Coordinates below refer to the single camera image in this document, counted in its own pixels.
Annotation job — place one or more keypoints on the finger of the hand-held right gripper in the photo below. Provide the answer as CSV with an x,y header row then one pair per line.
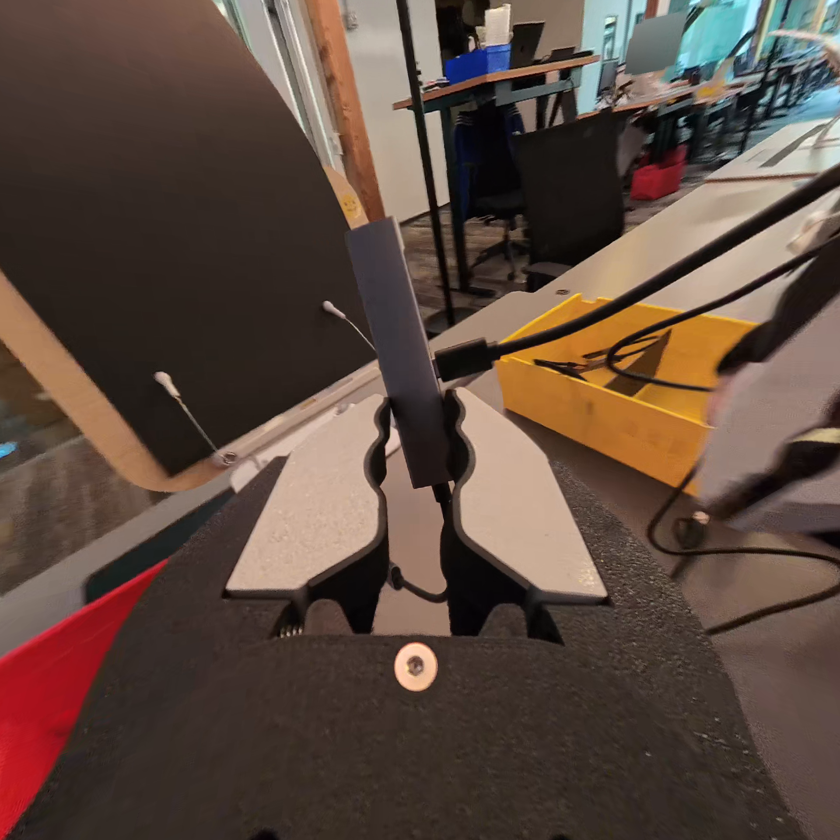
x,y
754,407
807,512

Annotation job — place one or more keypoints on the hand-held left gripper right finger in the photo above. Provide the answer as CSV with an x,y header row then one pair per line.
x,y
518,518

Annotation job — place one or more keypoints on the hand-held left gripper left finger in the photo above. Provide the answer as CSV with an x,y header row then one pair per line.
x,y
315,518

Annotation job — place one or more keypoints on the yellow plastic bin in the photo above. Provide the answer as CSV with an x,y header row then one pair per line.
x,y
590,420

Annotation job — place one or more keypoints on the grey usb hub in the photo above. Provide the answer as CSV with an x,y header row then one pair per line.
x,y
394,315

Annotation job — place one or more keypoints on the red plastic bin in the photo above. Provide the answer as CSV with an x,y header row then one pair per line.
x,y
39,689

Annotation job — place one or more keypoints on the red bag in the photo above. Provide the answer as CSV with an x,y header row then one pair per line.
x,y
659,177

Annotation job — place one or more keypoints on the yellow smiley sticker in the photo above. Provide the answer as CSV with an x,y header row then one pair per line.
x,y
351,205

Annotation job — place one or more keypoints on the blue and black office chair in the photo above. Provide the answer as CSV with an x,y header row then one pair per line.
x,y
489,170

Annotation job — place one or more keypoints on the black panel on wooden board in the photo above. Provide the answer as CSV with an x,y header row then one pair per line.
x,y
164,197

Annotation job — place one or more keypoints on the black stand pole with base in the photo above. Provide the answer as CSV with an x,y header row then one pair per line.
x,y
423,164

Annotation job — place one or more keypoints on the wooden desk with teal legs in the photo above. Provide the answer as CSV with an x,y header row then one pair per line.
x,y
499,75

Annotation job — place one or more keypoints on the dark laptop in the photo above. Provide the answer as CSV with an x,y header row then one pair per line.
x,y
528,43

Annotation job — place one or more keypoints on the blue plastic bin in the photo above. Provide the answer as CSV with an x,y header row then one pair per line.
x,y
479,65

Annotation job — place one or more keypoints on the wooden post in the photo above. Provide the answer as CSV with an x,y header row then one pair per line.
x,y
341,98

